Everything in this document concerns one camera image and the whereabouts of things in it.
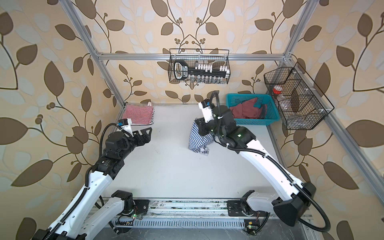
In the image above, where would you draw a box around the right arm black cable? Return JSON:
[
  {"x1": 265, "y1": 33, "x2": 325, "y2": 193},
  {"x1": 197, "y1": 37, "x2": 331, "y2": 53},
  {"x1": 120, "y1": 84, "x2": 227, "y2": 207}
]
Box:
[{"x1": 209, "y1": 90, "x2": 331, "y2": 233}]

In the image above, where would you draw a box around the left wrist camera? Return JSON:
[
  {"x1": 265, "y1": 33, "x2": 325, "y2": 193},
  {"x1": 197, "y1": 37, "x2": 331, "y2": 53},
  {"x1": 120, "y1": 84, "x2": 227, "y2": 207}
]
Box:
[{"x1": 118, "y1": 119, "x2": 132, "y2": 132}]

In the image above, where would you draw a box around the red white striped folded top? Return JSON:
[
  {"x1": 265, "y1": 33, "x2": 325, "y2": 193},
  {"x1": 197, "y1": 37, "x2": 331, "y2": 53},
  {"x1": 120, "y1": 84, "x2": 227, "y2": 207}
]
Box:
[{"x1": 123, "y1": 105, "x2": 155, "y2": 126}]

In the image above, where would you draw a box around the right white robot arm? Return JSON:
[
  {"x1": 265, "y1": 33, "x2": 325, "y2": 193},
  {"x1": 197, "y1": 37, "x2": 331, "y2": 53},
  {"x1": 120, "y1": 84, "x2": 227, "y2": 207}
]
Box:
[{"x1": 195, "y1": 118, "x2": 316, "y2": 227}]

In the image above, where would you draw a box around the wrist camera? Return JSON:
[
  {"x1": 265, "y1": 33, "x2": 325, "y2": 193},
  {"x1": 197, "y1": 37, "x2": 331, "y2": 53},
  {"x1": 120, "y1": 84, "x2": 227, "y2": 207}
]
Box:
[
  {"x1": 199, "y1": 99, "x2": 215, "y2": 123},
  {"x1": 118, "y1": 119, "x2": 132, "y2": 132}
]

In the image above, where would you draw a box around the teal plastic basket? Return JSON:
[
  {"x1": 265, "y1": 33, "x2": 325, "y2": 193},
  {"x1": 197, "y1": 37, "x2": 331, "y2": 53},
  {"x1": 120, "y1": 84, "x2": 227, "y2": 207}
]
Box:
[{"x1": 226, "y1": 94, "x2": 280, "y2": 126}]

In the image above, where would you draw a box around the black wire basket wall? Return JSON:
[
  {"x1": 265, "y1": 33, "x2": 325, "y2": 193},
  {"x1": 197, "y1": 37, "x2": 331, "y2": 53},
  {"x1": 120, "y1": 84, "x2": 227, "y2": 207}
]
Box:
[
  {"x1": 264, "y1": 63, "x2": 335, "y2": 130},
  {"x1": 168, "y1": 48, "x2": 231, "y2": 85}
]

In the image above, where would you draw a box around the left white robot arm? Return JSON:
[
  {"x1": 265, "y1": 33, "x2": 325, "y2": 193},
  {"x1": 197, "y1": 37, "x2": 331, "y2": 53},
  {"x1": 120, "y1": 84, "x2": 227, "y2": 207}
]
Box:
[{"x1": 32, "y1": 128, "x2": 152, "y2": 240}]

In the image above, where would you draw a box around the aluminium frame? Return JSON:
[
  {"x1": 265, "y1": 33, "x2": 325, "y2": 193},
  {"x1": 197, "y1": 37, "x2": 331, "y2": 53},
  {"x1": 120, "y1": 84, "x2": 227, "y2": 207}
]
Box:
[{"x1": 62, "y1": 1, "x2": 384, "y2": 201}]

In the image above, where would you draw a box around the black wire basket back wall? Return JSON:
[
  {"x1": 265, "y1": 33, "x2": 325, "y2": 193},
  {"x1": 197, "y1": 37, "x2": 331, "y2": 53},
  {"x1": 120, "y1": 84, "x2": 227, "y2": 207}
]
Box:
[{"x1": 168, "y1": 48, "x2": 231, "y2": 85}]

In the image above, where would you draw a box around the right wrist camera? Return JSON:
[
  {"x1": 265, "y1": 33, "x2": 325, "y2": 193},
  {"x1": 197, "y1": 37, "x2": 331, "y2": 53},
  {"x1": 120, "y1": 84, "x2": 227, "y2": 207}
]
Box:
[{"x1": 199, "y1": 99, "x2": 215, "y2": 123}]

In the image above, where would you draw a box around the black socket tool set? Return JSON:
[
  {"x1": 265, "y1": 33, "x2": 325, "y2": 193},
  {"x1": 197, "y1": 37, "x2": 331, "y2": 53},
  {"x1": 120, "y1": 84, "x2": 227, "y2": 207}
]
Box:
[{"x1": 171, "y1": 60, "x2": 231, "y2": 84}]

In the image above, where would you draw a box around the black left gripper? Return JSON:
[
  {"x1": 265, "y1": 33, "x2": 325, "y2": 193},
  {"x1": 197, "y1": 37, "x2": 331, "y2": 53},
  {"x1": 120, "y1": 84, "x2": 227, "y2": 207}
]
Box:
[{"x1": 118, "y1": 126, "x2": 151, "y2": 162}]

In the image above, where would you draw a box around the red capped clear bottle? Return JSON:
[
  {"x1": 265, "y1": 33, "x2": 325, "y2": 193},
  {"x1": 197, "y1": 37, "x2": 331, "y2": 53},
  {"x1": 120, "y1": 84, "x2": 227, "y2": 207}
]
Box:
[{"x1": 273, "y1": 85, "x2": 292, "y2": 112}]

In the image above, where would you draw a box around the blue white striped tank top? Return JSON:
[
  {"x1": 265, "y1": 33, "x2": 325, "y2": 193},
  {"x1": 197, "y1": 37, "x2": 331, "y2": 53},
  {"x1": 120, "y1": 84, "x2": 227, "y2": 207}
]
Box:
[{"x1": 188, "y1": 123, "x2": 214, "y2": 156}]

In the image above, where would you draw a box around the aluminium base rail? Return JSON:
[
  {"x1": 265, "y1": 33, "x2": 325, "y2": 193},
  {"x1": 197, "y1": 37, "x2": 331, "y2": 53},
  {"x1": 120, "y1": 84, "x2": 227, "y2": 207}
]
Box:
[{"x1": 65, "y1": 196, "x2": 314, "y2": 230}]

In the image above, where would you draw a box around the maroon garment in basket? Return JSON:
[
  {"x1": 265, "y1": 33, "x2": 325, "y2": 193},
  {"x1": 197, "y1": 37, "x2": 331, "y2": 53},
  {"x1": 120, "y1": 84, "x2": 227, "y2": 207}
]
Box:
[{"x1": 230, "y1": 98, "x2": 268, "y2": 119}]

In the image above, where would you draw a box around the black wire basket right wall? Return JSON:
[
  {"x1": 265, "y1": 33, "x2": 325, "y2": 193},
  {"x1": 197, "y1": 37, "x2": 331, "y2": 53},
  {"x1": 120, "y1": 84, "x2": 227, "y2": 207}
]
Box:
[{"x1": 264, "y1": 63, "x2": 335, "y2": 130}]

